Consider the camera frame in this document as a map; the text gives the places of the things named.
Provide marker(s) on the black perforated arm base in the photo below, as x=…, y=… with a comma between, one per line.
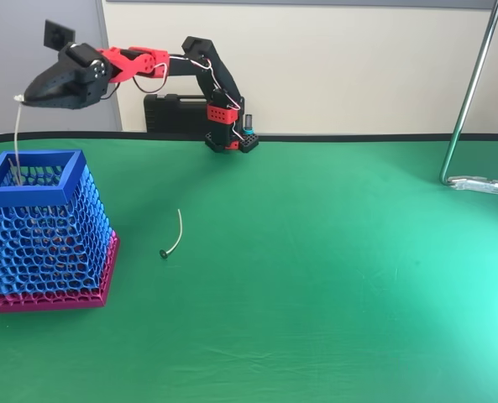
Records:
x=248, y=142

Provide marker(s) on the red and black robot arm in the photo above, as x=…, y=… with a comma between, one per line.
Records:
x=221, y=75

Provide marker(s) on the blue and magenta mesh basket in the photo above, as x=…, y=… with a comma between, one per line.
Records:
x=30, y=195

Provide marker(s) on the black plastic tool case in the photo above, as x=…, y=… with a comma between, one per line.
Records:
x=173, y=113

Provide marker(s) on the green cloth with black border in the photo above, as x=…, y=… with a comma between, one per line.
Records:
x=295, y=273

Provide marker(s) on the chrome metal stand pole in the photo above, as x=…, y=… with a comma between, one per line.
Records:
x=469, y=96

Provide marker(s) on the clear clamp on pole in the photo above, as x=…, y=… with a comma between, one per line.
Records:
x=475, y=184

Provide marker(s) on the small camera board on bracket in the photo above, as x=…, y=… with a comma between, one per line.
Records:
x=57, y=35

